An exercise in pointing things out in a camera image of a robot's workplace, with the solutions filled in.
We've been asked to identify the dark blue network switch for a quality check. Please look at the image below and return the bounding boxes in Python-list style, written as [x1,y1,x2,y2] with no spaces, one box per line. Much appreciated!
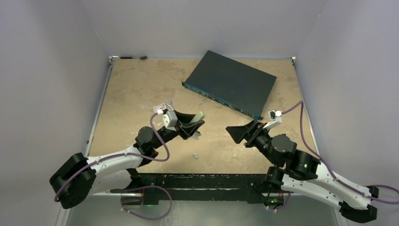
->
[182,50,277,120]

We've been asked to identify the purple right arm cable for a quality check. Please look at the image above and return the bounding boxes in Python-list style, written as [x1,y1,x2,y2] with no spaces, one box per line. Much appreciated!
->
[280,101,399,205]

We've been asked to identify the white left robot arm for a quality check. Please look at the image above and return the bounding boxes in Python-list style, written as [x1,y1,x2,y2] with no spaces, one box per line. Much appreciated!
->
[49,110,205,209]

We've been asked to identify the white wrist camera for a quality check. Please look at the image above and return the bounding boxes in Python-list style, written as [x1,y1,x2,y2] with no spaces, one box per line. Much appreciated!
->
[156,109,178,131]
[263,110,282,130]

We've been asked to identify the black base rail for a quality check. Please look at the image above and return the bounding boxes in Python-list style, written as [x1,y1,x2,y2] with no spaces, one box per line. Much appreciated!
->
[111,173,286,206]

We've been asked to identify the black screwdriver at wall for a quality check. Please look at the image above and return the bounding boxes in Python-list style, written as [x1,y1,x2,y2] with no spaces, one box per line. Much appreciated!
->
[119,56,148,60]

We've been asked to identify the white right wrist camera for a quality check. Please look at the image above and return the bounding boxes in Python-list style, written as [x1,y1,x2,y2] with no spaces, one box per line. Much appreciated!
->
[263,110,282,130]

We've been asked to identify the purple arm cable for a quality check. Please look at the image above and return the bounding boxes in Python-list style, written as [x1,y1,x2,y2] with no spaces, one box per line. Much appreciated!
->
[54,113,170,203]
[280,101,399,205]

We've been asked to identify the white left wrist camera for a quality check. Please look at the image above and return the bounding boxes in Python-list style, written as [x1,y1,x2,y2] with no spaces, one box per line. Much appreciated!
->
[156,109,178,131]

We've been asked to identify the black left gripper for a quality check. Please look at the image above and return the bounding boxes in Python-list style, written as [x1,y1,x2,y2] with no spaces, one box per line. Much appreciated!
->
[152,111,204,149]

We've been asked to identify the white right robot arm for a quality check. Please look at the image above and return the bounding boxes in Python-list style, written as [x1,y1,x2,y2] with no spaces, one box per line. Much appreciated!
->
[226,121,379,223]

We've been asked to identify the red staple box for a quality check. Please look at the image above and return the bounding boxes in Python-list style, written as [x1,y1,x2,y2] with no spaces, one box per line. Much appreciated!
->
[153,103,168,113]

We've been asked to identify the green and white stapler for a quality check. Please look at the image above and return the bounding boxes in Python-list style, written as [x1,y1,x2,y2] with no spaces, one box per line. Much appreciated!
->
[184,112,205,140]

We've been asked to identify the silver open-end wrench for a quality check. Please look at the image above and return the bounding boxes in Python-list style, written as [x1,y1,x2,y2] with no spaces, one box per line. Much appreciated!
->
[165,100,175,111]

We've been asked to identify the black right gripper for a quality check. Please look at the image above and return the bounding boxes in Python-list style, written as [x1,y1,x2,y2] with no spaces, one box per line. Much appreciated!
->
[225,120,280,167]

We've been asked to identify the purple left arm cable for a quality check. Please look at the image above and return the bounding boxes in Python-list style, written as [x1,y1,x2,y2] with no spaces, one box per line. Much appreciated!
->
[54,113,170,203]

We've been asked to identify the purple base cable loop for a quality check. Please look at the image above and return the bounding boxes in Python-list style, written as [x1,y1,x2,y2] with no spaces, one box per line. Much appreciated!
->
[120,184,174,221]

